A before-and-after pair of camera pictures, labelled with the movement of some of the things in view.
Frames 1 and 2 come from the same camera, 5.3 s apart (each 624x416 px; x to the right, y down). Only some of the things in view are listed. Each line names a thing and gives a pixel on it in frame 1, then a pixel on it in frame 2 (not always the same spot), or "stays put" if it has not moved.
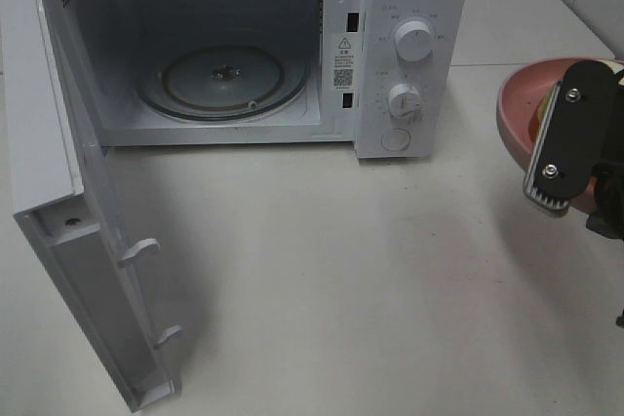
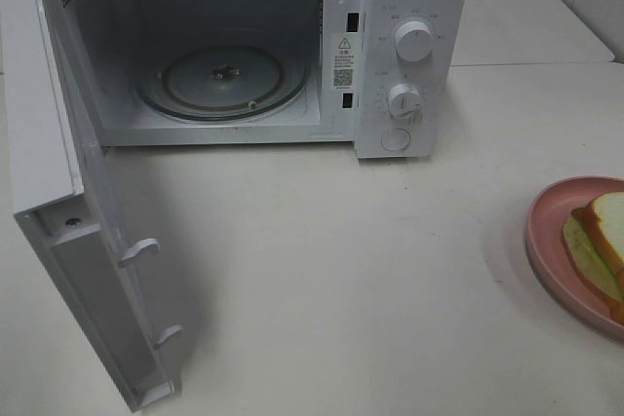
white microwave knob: (404, 101) stays put
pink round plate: (520, 94) to (546, 247)
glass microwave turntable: (220, 83) stays put
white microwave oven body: (216, 48) stays put
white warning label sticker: (345, 62) stays put
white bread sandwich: (536, 118) to (594, 240)
